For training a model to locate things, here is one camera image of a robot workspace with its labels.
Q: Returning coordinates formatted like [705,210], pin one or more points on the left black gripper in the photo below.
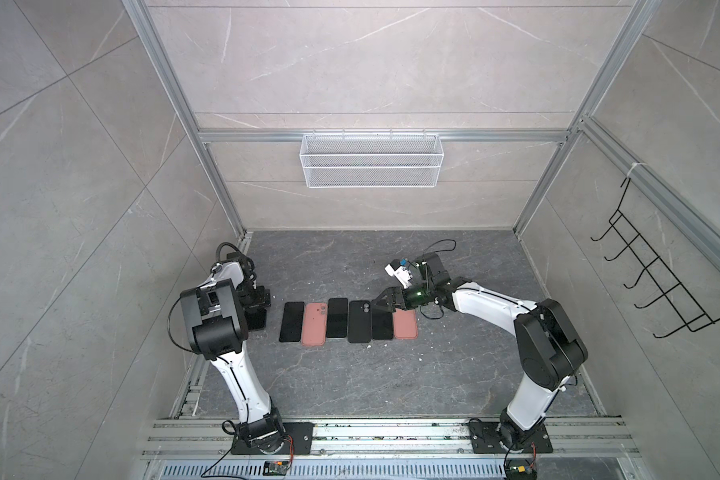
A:
[262,300]

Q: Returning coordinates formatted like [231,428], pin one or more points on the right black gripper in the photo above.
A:
[391,299]

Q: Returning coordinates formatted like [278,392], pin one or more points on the pink phone case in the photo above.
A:
[405,326]
[314,325]

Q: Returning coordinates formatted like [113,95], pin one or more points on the black phone case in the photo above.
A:
[359,322]

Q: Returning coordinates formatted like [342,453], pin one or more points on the phone with black screen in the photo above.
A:
[292,322]

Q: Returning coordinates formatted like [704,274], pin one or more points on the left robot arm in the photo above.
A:
[219,315]

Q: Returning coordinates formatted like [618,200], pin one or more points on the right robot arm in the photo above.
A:
[550,349]

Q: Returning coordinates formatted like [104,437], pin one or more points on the white wire mesh basket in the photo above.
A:
[371,160]

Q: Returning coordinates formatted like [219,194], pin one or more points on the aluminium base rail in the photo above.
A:
[419,448]

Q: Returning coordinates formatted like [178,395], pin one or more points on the black wire hook rack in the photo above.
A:
[655,271]

